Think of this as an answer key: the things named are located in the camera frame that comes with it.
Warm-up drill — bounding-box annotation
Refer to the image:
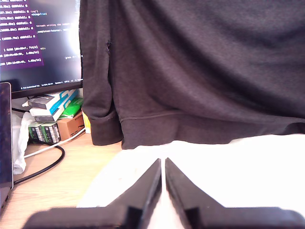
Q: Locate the white cloth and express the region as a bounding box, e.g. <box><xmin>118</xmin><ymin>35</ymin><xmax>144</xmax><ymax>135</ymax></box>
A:
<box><xmin>76</xmin><ymin>133</ymin><xmax>305</xmax><ymax>229</ymax></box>

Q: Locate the yellow packet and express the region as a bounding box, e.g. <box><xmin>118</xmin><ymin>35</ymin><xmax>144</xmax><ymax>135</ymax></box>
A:
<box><xmin>82</xmin><ymin>109</ymin><xmax>92</xmax><ymax>135</ymax></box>

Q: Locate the brown cardboard box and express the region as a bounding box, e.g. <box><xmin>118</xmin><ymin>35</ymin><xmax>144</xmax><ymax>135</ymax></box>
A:
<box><xmin>57</xmin><ymin>111</ymin><xmax>86</xmax><ymax>142</ymax></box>

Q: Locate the green plastic package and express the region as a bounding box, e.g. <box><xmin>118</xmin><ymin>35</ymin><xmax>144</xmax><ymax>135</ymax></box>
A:
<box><xmin>58</xmin><ymin>96</ymin><xmax>84</xmax><ymax>119</ymax></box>

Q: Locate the green and black box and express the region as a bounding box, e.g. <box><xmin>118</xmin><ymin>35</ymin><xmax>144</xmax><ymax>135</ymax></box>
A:
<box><xmin>28</xmin><ymin>122</ymin><xmax>45</xmax><ymax>142</ymax></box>
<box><xmin>41</xmin><ymin>122</ymin><xmax>62</xmax><ymax>144</ymax></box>

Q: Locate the black sweatshirt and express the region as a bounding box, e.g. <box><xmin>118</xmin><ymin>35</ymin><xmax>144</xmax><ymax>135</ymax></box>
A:
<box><xmin>78</xmin><ymin>0</ymin><xmax>305</xmax><ymax>150</ymax></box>

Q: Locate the white box with blue stripe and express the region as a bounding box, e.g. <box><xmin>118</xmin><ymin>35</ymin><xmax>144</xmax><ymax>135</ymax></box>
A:
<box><xmin>28</xmin><ymin>88</ymin><xmax>80</xmax><ymax>122</ymax></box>

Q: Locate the white plastic bag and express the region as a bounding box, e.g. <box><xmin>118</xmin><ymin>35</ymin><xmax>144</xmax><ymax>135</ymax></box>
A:
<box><xmin>11</xmin><ymin>111</ymin><xmax>36</xmax><ymax>175</ymax></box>

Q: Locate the grey and white box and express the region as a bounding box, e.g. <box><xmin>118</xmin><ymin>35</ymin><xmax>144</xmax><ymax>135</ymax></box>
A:
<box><xmin>27</xmin><ymin>94</ymin><xmax>57</xmax><ymax>110</ymax></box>

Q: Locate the computer monitor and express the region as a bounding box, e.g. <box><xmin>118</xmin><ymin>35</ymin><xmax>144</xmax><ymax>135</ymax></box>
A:
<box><xmin>0</xmin><ymin>0</ymin><xmax>84</xmax><ymax>99</ymax></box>

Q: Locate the black cable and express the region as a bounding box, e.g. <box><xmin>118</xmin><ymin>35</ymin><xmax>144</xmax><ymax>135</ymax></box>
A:
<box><xmin>13</xmin><ymin>143</ymin><xmax>66</xmax><ymax>185</ymax></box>

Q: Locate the white cable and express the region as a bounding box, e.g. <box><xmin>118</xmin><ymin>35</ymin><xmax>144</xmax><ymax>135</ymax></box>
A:
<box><xmin>23</xmin><ymin>127</ymin><xmax>86</xmax><ymax>158</ymax></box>

